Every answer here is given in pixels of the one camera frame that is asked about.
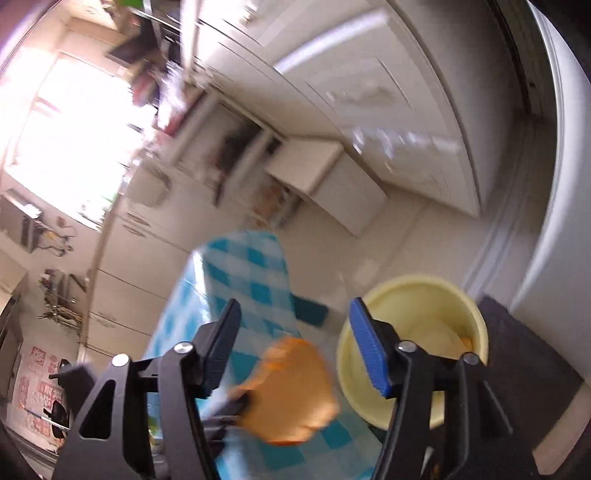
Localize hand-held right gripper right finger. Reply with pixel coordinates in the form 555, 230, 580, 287
348, 298, 536, 480

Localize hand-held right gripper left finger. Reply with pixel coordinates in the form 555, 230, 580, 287
51, 299, 243, 480

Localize pale yellow plastic bin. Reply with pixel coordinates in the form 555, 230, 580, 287
336, 274, 489, 430

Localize blue checkered covered table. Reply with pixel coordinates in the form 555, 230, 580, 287
139, 231, 384, 480

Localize bag under shelf cart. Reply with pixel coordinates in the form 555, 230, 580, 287
252, 180, 296, 227

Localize black cooking pot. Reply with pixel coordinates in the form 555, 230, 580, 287
46, 357, 81, 386

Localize white low stool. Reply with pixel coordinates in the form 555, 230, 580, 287
264, 138, 389, 238

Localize white fridge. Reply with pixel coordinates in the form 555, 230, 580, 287
508, 0, 591, 324

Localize white kitchen base cabinets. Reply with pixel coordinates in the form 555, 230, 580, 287
78, 0, 481, 370

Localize window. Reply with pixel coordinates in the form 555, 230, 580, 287
4, 51, 158, 227

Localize white door-hung bag frame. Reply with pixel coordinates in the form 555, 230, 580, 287
129, 166, 172, 208

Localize wall utensil rack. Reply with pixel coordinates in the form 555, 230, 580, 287
39, 270, 88, 324

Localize red wall stickers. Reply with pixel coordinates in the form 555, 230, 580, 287
16, 344, 65, 432

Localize grey wall water heater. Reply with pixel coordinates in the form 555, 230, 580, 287
0, 194, 44, 252

